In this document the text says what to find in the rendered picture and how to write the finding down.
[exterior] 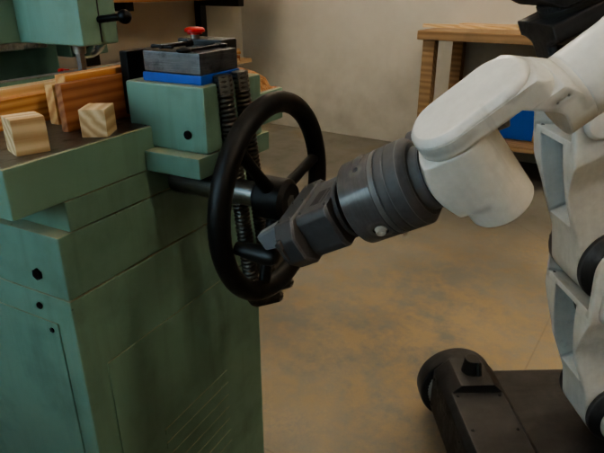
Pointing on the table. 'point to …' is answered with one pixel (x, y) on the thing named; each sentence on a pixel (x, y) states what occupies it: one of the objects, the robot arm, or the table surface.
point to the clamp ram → (131, 67)
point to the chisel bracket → (66, 22)
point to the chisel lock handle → (116, 17)
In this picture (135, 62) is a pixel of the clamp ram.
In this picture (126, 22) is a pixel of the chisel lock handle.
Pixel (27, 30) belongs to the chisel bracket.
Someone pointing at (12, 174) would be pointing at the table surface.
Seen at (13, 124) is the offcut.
